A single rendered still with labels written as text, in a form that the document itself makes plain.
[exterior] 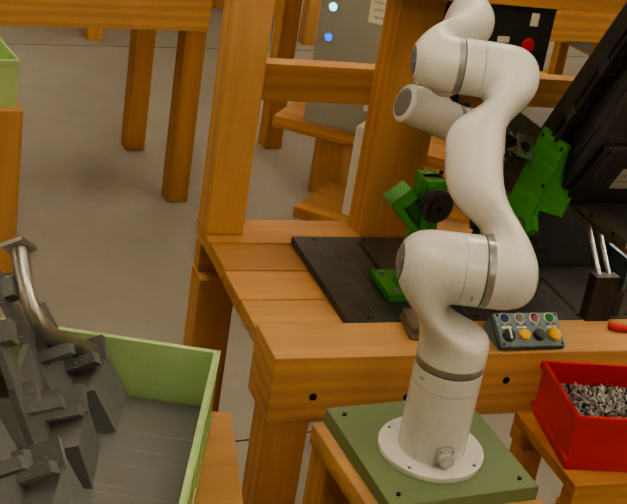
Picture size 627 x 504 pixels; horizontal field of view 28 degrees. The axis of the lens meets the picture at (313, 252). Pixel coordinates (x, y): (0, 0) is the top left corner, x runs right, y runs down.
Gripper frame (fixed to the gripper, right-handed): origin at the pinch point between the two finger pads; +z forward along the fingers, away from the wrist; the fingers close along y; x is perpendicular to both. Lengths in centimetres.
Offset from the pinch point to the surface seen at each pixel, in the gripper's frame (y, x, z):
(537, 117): 14.1, 5.1, 10.8
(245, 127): 1, 36, -49
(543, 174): -7.7, -6.4, 2.5
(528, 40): 25.0, -5.2, -1.8
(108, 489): -92, 0, -84
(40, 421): -84, 1, -97
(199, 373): -66, 8, -66
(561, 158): -6.1, -12.3, 2.1
